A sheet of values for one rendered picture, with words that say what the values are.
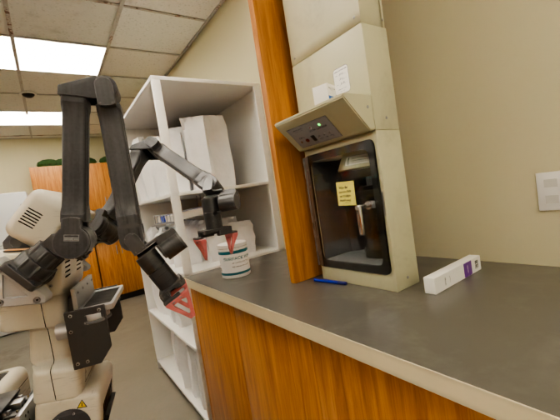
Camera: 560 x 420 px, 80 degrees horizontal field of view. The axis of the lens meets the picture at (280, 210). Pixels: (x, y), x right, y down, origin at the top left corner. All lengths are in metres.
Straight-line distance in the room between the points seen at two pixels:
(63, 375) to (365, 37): 1.25
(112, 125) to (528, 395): 0.97
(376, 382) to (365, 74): 0.79
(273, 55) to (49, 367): 1.20
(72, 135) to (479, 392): 0.97
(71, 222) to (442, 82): 1.25
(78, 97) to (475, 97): 1.18
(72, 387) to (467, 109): 1.49
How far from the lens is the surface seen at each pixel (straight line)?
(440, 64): 1.41
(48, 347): 1.20
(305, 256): 1.26
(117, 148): 0.94
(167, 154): 1.38
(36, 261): 0.96
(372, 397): 0.86
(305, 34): 1.25
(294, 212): 1.22
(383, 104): 1.05
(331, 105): 0.97
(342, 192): 1.08
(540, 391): 0.66
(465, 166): 1.35
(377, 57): 1.09
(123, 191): 0.93
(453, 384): 0.66
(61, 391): 1.19
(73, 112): 0.97
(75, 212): 0.94
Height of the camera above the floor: 1.28
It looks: 3 degrees down
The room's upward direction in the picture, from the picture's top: 9 degrees counter-clockwise
